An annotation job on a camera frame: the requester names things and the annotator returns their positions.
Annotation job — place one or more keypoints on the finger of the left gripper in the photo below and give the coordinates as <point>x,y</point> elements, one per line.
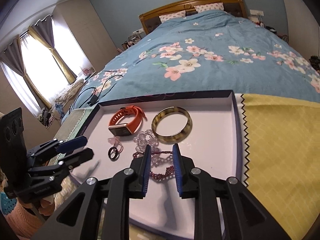
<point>71,145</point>
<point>76,159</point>

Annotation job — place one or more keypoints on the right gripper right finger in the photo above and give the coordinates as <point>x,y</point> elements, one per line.
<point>224,209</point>

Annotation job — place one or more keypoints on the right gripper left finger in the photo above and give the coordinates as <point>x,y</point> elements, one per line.
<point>99,209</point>

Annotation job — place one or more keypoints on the orange smart watch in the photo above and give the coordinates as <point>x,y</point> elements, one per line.
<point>126,121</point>

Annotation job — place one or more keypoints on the tortoiseshell bangle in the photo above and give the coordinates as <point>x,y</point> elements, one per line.
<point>172,125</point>

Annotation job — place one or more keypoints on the left forearm pink sleeve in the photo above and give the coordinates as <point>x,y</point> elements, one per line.
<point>23,223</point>

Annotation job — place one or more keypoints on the left hand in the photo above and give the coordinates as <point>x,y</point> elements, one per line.
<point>47,205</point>

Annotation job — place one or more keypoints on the left grey gold curtain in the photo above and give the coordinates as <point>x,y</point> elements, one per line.
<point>15,71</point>

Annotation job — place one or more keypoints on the grey gold curtain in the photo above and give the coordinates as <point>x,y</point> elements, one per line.
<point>15,71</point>
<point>42,31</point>

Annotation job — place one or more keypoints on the right grey gold curtain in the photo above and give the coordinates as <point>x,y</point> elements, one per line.
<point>42,31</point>

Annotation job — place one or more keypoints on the blue floral duvet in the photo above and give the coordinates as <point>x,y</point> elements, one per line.
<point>211,50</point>

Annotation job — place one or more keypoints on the pile of dark clothes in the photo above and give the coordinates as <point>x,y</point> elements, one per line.
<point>315,63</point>

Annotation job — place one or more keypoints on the left polka dot pillow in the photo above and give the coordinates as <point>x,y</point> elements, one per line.
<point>166,17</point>

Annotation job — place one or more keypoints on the polka dot pillow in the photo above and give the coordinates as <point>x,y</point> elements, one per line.
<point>210,6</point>
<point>166,17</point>

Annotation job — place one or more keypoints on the right polka dot pillow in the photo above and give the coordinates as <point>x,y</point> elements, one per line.
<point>210,6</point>

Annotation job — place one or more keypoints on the wooden headboard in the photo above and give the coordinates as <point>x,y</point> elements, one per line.
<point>150,20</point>

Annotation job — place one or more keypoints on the white wall socket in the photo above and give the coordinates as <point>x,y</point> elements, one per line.
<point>256,12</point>

